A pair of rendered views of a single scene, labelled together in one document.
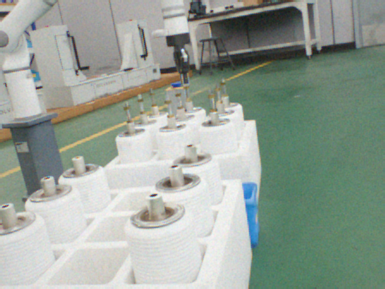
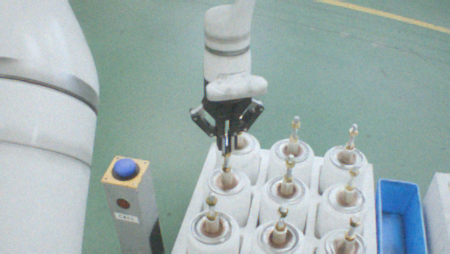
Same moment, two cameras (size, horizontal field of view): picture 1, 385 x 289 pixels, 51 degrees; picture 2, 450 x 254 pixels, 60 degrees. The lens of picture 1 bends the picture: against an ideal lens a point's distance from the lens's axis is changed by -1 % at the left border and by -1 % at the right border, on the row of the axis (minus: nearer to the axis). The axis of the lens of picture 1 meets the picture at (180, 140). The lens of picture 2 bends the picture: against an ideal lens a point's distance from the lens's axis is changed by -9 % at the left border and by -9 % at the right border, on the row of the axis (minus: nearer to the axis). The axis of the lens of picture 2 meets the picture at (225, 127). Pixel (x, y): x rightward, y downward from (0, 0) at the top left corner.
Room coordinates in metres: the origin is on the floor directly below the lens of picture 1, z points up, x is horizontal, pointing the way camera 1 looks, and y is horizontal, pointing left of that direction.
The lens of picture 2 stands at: (1.34, 0.53, 0.84)
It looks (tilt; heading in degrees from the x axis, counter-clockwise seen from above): 38 degrees down; 267
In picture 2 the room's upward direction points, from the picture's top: straight up
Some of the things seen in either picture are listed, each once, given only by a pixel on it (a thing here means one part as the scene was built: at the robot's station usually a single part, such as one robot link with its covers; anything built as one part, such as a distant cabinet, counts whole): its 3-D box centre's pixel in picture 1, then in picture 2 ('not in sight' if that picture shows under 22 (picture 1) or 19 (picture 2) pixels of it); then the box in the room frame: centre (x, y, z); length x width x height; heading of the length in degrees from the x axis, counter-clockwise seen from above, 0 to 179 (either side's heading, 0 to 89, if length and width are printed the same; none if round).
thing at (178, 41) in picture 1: (179, 47); (227, 95); (1.30, -0.05, 0.45); 0.08 x 0.08 x 0.09
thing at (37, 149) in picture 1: (39, 156); not in sight; (1.47, 0.53, 0.15); 0.15 x 0.15 x 0.30; 58
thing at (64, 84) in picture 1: (97, 58); not in sight; (4.44, 0.71, 0.45); 1.51 x 0.57 x 0.74; 148
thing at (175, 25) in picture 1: (169, 25); (230, 63); (1.30, -0.03, 0.53); 0.11 x 0.09 x 0.06; 100
